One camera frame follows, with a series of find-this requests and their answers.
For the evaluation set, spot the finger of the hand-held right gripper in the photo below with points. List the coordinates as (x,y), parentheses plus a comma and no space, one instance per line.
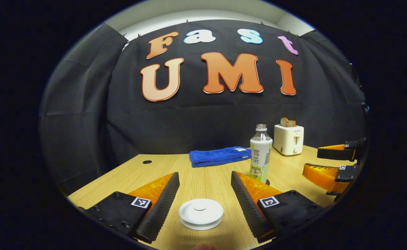
(335,154)
(319,175)

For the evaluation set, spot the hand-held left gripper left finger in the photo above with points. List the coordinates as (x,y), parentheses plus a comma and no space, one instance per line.
(161,205)

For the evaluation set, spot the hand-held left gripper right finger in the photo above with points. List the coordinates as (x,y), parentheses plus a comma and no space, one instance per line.
(246,205)

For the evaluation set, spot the white teacup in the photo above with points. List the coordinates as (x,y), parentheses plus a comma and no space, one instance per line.
(200,225)

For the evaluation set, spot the clear water bottle white label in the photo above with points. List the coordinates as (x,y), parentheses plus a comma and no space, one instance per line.
(259,156)

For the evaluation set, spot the white toaster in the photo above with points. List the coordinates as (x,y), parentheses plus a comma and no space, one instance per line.
(288,140)

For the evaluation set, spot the toasted bread slice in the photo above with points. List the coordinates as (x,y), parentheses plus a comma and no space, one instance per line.
(292,123)
(284,122)

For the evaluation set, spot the blue folded towel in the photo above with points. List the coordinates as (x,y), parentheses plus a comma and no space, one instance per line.
(217,157)

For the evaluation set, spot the black backdrop cloth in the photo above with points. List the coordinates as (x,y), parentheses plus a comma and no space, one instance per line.
(206,125)

